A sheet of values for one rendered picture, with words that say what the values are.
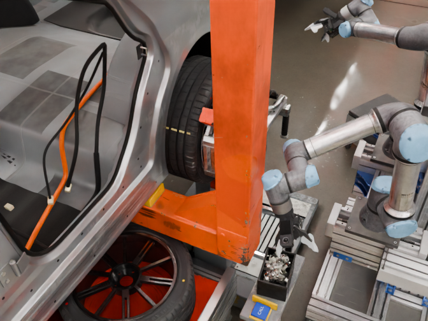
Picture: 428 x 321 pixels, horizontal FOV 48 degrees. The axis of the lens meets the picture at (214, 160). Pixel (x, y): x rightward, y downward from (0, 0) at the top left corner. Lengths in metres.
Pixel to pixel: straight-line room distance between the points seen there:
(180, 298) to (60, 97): 1.18
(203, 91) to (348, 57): 2.84
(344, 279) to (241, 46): 1.58
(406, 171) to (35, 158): 1.72
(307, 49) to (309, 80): 0.56
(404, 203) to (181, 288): 1.06
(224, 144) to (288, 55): 3.13
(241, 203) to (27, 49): 1.67
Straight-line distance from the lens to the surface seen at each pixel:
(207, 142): 2.29
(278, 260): 2.30
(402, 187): 1.84
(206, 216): 2.23
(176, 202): 2.40
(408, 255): 2.24
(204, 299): 2.54
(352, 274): 2.78
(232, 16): 1.53
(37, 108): 2.58
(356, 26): 2.50
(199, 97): 2.29
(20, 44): 3.17
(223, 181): 1.97
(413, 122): 1.69
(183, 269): 2.36
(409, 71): 4.88
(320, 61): 4.83
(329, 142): 1.77
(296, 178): 1.69
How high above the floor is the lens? 2.43
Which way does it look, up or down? 42 degrees down
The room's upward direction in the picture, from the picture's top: 2 degrees counter-clockwise
